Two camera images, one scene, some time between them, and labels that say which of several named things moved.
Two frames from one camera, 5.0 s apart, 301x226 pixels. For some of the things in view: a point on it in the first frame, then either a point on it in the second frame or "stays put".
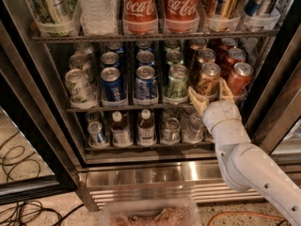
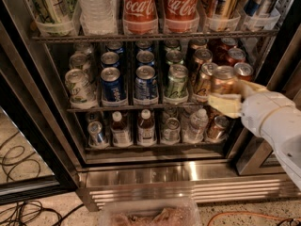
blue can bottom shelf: [97, 137] stays put
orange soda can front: [208, 79] -> [223, 80]
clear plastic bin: [150, 212] stays put
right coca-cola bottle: [182, 8] stays put
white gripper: [220, 113] -> [259, 110]
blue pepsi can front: [113, 87] stays put
